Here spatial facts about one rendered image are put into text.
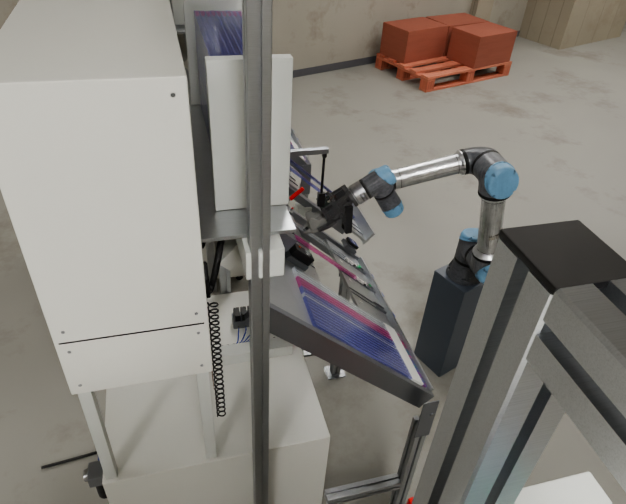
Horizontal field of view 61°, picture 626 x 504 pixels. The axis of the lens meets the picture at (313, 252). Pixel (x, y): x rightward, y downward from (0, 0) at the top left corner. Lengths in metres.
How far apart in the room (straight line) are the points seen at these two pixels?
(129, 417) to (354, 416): 1.10
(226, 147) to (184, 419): 0.93
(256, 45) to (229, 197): 0.39
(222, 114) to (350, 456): 1.69
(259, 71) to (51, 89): 0.32
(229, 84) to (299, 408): 1.06
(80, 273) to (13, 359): 1.87
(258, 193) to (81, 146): 0.31
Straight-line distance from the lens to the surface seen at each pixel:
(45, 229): 1.06
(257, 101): 0.92
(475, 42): 6.40
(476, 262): 2.20
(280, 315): 1.25
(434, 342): 2.64
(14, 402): 2.78
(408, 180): 2.00
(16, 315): 3.19
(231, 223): 1.13
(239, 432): 1.70
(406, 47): 6.25
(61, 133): 0.97
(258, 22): 0.88
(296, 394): 1.78
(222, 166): 1.11
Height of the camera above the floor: 2.03
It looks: 37 degrees down
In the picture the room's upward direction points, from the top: 4 degrees clockwise
